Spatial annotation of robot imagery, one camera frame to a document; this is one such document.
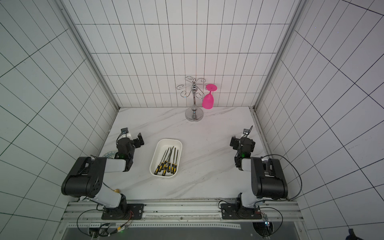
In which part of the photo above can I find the file tool yellow black handle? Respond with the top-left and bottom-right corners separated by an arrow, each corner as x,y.
154,148 -> 170,175

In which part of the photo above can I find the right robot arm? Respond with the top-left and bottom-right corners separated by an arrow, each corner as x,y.
230,136 -> 288,215

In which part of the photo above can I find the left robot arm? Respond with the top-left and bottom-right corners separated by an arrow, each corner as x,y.
61,131 -> 145,220

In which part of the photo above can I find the white plastic storage box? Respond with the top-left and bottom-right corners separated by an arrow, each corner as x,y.
150,139 -> 183,179

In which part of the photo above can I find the patterned round plate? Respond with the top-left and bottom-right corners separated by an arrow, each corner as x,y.
103,150 -> 118,159

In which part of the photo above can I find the pink plastic wine glass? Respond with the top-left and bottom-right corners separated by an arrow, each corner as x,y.
202,84 -> 218,110

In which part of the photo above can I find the chrome glass holder stand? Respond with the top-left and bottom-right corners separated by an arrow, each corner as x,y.
177,76 -> 206,123

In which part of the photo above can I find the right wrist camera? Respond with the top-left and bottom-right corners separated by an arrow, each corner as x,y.
242,126 -> 253,138

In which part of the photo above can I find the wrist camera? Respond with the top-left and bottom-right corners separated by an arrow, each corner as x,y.
120,128 -> 132,139
242,126 -> 253,138

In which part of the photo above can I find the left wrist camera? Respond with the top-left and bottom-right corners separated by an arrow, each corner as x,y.
120,128 -> 132,139

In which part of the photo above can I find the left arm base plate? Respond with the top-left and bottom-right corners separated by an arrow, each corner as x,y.
101,204 -> 145,221

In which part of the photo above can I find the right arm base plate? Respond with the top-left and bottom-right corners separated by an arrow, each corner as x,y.
219,203 -> 263,220

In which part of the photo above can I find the aluminium mounting rail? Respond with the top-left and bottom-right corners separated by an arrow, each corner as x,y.
60,199 -> 304,231

